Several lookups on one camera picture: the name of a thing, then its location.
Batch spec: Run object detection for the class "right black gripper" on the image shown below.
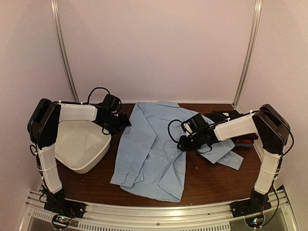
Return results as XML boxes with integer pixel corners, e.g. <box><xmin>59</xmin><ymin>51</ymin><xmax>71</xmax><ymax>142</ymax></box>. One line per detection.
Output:
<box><xmin>178</xmin><ymin>132</ymin><xmax>204</xmax><ymax>151</ymax></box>

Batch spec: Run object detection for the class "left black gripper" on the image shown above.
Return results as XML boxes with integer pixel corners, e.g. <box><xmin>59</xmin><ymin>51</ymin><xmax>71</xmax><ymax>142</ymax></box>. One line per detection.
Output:
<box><xmin>102</xmin><ymin>112</ymin><xmax>131</xmax><ymax>135</ymax></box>

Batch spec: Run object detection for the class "light blue long sleeve shirt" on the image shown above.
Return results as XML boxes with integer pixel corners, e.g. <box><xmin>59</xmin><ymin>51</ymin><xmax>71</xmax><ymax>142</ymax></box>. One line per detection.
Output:
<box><xmin>110</xmin><ymin>101</ymin><xmax>244</xmax><ymax>204</ymax></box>

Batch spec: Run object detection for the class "white plastic tub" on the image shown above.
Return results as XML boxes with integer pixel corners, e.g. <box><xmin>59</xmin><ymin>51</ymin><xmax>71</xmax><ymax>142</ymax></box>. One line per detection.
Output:
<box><xmin>55</xmin><ymin>121</ymin><xmax>111</xmax><ymax>174</ymax></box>

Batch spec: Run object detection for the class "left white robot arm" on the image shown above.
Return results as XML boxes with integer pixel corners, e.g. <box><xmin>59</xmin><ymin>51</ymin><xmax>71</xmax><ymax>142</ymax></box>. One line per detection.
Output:
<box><xmin>27</xmin><ymin>94</ymin><xmax>131</xmax><ymax>194</ymax></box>

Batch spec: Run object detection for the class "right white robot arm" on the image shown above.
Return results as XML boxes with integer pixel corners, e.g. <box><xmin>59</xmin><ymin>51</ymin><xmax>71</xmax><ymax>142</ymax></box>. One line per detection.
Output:
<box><xmin>176</xmin><ymin>104</ymin><xmax>293</xmax><ymax>213</ymax></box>

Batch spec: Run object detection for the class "folded black shirt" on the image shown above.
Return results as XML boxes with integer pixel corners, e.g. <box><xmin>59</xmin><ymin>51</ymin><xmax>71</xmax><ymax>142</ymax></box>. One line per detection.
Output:
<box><xmin>205</xmin><ymin>110</ymin><xmax>258</xmax><ymax>141</ymax></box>

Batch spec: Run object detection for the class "folded blue checked shirt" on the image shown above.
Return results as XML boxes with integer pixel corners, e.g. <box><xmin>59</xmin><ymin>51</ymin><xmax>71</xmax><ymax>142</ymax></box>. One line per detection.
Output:
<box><xmin>235</xmin><ymin>143</ymin><xmax>254</xmax><ymax>148</ymax></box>

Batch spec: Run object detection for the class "right circuit board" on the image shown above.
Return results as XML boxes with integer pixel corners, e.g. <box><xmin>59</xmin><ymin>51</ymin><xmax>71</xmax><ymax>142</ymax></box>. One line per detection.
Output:
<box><xmin>245</xmin><ymin>215</ymin><xmax>265</xmax><ymax>229</ymax></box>

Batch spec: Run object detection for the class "circuit board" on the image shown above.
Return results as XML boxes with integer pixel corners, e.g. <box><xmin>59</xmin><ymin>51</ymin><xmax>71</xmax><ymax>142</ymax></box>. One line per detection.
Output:
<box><xmin>245</xmin><ymin>215</ymin><xmax>265</xmax><ymax>229</ymax></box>
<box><xmin>51</xmin><ymin>214</ymin><xmax>72</xmax><ymax>230</ymax></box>

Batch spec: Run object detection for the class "left circuit board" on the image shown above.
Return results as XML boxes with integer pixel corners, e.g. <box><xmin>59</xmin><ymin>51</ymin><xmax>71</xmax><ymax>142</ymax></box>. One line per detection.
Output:
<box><xmin>51</xmin><ymin>214</ymin><xmax>72</xmax><ymax>230</ymax></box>

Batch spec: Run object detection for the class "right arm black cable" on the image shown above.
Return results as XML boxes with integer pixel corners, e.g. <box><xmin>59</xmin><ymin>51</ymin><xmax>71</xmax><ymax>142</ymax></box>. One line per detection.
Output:
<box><xmin>167</xmin><ymin>119</ymin><xmax>188</xmax><ymax>145</ymax></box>

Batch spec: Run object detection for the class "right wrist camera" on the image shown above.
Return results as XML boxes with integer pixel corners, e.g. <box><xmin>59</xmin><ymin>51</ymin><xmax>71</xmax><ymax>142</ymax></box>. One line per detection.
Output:
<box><xmin>181</xmin><ymin>121</ymin><xmax>192</xmax><ymax>134</ymax></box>

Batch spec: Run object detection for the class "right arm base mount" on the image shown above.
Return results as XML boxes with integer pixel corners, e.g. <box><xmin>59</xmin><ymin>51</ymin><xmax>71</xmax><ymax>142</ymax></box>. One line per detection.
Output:
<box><xmin>230</xmin><ymin>190</ymin><xmax>271</xmax><ymax>218</ymax></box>

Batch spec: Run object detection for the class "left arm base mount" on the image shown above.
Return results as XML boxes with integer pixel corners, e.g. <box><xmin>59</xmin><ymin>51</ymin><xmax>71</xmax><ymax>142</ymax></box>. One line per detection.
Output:
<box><xmin>44</xmin><ymin>191</ymin><xmax>86</xmax><ymax>218</ymax></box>

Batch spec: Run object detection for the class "left aluminium frame post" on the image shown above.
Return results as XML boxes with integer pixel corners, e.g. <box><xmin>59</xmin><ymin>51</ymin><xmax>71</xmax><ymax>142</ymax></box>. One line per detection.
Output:
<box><xmin>50</xmin><ymin>0</ymin><xmax>79</xmax><ymax>102</ymax></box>

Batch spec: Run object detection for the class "aluminium frame post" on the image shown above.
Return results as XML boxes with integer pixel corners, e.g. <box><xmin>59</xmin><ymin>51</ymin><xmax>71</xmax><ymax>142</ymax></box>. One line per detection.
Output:
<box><xmin>50</xmin><ymin>0</ymin><xmax>79</xmax><ymax>102</ymax></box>
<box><xmin>232</xmin><ymin>0</ymin><xmax>262</xmax><ymax>110</ymax></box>

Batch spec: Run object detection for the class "right aluminium frame post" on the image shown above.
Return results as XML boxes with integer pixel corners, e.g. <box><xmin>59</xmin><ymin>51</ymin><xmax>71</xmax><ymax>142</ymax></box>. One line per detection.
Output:
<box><xmin>232</xmin><ymin>0</ymin><xmax>262</xmax><ymax>110</ymax></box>

